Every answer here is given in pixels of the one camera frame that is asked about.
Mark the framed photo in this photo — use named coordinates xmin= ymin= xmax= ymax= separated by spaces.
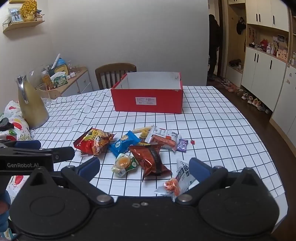
xmin=8 ymin=7 xmax=23 ymax=24

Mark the gold ornament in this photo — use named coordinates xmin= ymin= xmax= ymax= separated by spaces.
xmin=20 ymin=0 xmax=38 ymax=22

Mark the white black checked tablecloth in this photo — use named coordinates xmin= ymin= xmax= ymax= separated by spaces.
xmin=6 ymin=86 xmax=286 ymax=200

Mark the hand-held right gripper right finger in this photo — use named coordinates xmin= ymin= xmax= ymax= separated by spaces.
xmin=172 ymin=158 xmax=271 ymax=205

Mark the orange drink bottle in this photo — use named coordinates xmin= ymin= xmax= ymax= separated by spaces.
xmin=42 ymin=71 xmax=55 ymax=91

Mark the white cupboard wall unit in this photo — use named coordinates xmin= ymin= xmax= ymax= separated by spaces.
xmin=225 ymin=0 xmax=296 ymax=149

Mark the colourful printed cloth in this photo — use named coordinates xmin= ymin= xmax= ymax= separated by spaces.
xmin=0 ymin=100 xmax=33 ymax=200

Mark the yellow black container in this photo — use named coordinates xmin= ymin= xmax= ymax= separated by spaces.
xmin=51 ymin=63 xmax=68 ymax=76

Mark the red yellow chips bag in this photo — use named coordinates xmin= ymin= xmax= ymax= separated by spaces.
xmin=73 ymin=127 xmax=115 ymax=156

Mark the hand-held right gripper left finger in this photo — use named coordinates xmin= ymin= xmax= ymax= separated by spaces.
xmin=28 ymin=157 xmax=115 ymax=205

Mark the white tube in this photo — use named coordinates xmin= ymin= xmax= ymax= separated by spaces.
xmin=51 ymin=54 xmax=61 ymax=70

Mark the blue cookie packet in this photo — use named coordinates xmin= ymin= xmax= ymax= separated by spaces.
xmin=109 ymin=130 xmax=141 ymax=158

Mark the grey drawer side cabinet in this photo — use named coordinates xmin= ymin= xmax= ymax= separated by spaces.
xmin=50 ymin=67 xmax=93 ymax=98

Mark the small purple candy packet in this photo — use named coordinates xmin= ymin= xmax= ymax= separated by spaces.
xmin=176 ymin=138 xmax=189 ymax=153

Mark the row of shoes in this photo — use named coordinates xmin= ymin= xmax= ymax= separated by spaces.
xmin=220 ymin=78 xmax=272 ymax=114

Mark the brown wooden chair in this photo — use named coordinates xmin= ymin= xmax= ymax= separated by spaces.
xmin=95 ymin=63 xmax=137 ymax=90

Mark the clear drinking glass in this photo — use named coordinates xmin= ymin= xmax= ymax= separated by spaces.
xmin=36 ymin=83 xmax=52 ymax=105

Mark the black hanging bag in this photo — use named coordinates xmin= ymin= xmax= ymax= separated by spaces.
xmin=236 ymin=17 xmax=247 ymax=35

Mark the white orange biscuit packet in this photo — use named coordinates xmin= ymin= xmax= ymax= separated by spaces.
xmin=145 ymin=126 xmax=181 ymax=152

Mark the green tissue pack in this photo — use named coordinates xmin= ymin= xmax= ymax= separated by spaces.
xmin=50 ymin=72 xmax=69 ymax=88

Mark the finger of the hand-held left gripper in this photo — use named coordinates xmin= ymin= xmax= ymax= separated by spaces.
xmin=0 ymin=140 xmax=42 ymax=151
xmin=14 ymin=146 xmax=75 ymax=163

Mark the clear green egg snack packet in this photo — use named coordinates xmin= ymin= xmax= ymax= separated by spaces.
xmin=111 ymin=153 xmax=137 ymax=178

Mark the wooden wall shelf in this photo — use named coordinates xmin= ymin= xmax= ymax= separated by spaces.
xmin=2 ymin=14 xmax=45 ymax=32

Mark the red cardboard box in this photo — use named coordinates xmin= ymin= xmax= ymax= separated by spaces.
xmin=110 ymin=72 xmax=184 ymax=114

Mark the white packet with orange strips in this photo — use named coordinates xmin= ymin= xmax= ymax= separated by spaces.
xmin=154 ymin=159 xmax=197 ymax=197

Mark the dark red snack bag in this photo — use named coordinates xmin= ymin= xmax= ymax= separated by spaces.
xmin=129 ymin=143 xmax=172 ymax=179

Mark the person's left forearm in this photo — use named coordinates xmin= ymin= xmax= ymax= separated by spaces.
xmin=0 ymin=181 xmax=11 ymax=234

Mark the gold thermos jug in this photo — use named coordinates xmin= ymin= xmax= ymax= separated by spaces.
xmin=15 ymin=75 xmax=49 ymax=130

